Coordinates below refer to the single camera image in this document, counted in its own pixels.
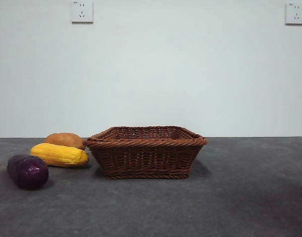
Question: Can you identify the brown wicker basket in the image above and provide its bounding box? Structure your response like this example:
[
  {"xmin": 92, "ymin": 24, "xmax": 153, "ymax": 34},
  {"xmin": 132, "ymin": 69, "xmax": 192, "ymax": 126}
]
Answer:
[{"xmin": 82, "ymin": 125, "xmax": 209, "ymax": 180}]

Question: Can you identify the purple eggplant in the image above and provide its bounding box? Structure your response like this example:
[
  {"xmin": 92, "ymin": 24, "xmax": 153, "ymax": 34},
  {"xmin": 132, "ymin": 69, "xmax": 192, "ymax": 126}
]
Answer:
[{"xmin": 7, "ymin": 154, "xmax": 49, "ymax": 191}]

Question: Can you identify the white wall socket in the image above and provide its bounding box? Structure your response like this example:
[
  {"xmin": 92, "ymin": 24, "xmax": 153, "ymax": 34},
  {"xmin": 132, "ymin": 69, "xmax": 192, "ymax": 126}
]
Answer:
[
  {"xmin": 71, "ymin": 1, "xmax": 94, "ymax": 25},
  {"xmin": 285, "ymin": 2, "xmax": 302, "ymax": 26}
]

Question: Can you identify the yellow corn cob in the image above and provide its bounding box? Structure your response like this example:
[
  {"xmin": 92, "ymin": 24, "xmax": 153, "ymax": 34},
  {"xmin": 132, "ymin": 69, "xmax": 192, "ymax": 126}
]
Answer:
[{"xmin": 30, "ymin": 143, "xmax": 89, "ymax": 168}]

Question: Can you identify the brown potato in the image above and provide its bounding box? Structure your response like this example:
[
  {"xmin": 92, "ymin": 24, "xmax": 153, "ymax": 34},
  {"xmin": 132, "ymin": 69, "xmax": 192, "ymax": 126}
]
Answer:
[{"xmin": 44, "ymin": 132, "xmax": 86, "ymax": 151}]

